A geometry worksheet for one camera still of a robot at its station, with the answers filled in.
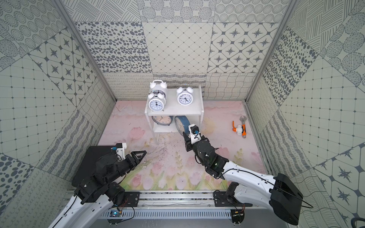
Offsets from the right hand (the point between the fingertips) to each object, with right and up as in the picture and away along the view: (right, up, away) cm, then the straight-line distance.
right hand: (188, 131), depth 76 cm
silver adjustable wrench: (+43, +5, +32) cm, 54 cm away
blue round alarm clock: (-15, +6, +6) cm, 17 cm away
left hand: (-21, -11, -6) cm, 24 cm away
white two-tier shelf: (-8, +13, -4) cm, 15 cm away
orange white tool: (+37, -1, +24) cm, 44 cm away
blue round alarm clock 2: (-3, +5, -4) cm, 7 cm away
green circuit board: (-38, -41, -5) cm, 56 cm away
